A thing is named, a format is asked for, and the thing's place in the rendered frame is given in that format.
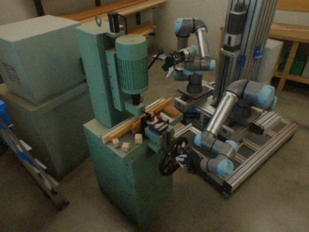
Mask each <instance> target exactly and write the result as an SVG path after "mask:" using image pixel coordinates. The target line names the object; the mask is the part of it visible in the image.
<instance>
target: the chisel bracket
mask: <svg viewBox="0 0 309 232"><path fill-rule="evenodd" d="M124 104H125V110H127V111H129V112H131V113H132V114H134V115H135V116H137V117H140V116H141V115H143V114H144V112H141V111H145V112H146V110H145V104H143V103H140V105H137V106H135V105H133V102H132V98H129V99H128V100H126V101H125V102H124Z"/></svg>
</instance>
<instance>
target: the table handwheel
mask: <svg viewBox="0 0 309 232"><path fill-rule="evenodd" d="M182 140H183V141H184V143H185V145H187V144H189V142H188V139H187V138H186V137H185V136H180V137H177V138H176V139H174V140H173V141H172V142H171V143H170V144H169V146H167V148H166V149H165V151H164V149H162V150H161V151H163V155H162V157H161V160H160V164H159V171H160V173H161V175H162V176H170V175H171V174H173V173H174V172H175V171H176V170H177V169H178V168H179V167H180V164H179V163H178V162H177V163H176V165H175V166H174V167H173V168H172V169H171V170H170V171H168V172H164V170H165V169H166V168H167V167H168V166H169V164H170V163H171V162H172V160H169V162H167V163H166V165H165V166H164V162H165V159H166V157H167V156H168V155H171V156H173V157H175V158H176V157H177V156H180V154H178V153H177V149H178V145H179V142H180V141H182ZM175 145H176V147H175V151H171V149H172V148H173V147H174V146H175Z"/></svg>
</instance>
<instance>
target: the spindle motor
mask: <svg viewBox="0 0 309 232"><path fill-rule="evenodd" d="M115 46H116V53H117V61H118V70H119V74H120V82H121V90H122V91H123V92H124V93H127V94H140V93H144V92H146V91H147V90H148V88H149V79H148V54H147V40H146V38H145V37H143V36H141V35H125V36H120V37H118V38H117V39H116V41H115Z"/></svg>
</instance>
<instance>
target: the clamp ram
mask: <svg viewBox="0 0 309 232"><path fill-rule="evenodd" d="M150 123H151V113H149V114H148V115H146V116H145V117H142V118H141V119H140V125H141V130H144V128H146V127H147V126H149V124H150Z"/></svg>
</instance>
